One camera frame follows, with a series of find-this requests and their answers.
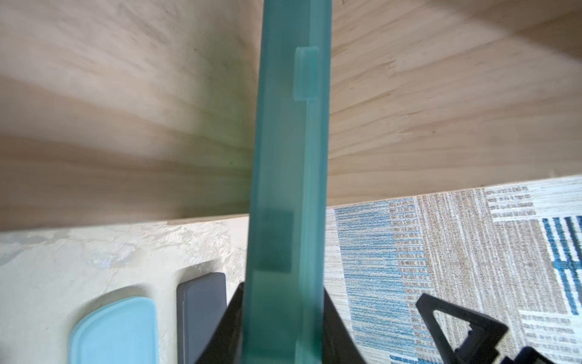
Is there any black pencil case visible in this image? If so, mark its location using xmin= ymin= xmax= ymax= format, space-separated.
xmin=177 ymin=272 xmax=227 ymax=363

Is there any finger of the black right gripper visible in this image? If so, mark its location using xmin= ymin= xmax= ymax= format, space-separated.
xmin=514 ymin=347 xmax=555 ymax=364
xmin=416 ymin=294 xmax=509 ymax=363

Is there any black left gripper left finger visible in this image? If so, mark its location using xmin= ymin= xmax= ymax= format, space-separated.
xmin=196 ymin=282 xmax=244 ymax=364

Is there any dark green pencil case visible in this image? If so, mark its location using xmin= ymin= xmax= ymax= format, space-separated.
xmin=242 ymin=1 xmax=332 ymax=363

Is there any light blue pencil case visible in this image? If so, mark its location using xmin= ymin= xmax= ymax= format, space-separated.
xmin=68 ymin=297 xmax=159 ymax=363

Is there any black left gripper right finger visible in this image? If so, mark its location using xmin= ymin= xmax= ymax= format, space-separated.
xmin=321 ymin=291 xmax=365 ymax=364

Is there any wooden two-tier shelf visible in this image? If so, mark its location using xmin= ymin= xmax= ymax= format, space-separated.
xmin=1 ymin=1 xmax=581 ymax=231

